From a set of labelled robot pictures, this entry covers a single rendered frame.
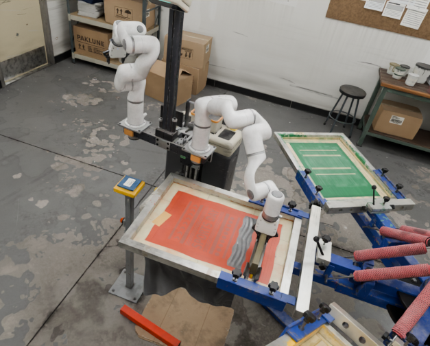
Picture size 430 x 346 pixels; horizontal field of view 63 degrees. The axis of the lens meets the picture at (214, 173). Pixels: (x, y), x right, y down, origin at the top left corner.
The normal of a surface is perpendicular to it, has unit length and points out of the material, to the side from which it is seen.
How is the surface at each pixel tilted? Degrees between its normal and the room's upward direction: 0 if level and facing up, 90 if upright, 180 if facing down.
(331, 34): 90
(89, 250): 0
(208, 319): 0
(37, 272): 0
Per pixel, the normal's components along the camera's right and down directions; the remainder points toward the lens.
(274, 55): -0.31, 0.54
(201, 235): 0.14, -0.79
